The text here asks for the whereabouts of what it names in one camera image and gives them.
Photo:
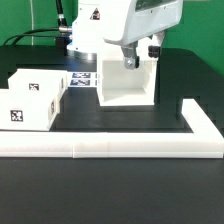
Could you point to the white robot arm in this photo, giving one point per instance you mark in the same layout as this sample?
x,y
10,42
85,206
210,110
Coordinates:
x,y
86,35

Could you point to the white drawer housing box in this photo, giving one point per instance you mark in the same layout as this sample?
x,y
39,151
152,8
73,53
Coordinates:
x,y
119,86

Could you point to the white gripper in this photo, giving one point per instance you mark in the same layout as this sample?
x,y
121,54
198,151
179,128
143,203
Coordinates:
x,y
127,21

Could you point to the white L-shaped fence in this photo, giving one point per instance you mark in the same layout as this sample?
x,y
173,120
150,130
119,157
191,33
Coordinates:
x,y
203,141

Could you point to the white drawer tray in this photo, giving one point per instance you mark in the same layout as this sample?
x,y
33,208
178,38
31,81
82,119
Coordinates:
x,y
40,80
31,111

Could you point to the white fiducial marker plate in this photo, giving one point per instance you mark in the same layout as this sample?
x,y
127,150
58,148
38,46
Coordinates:
x,y
82,79

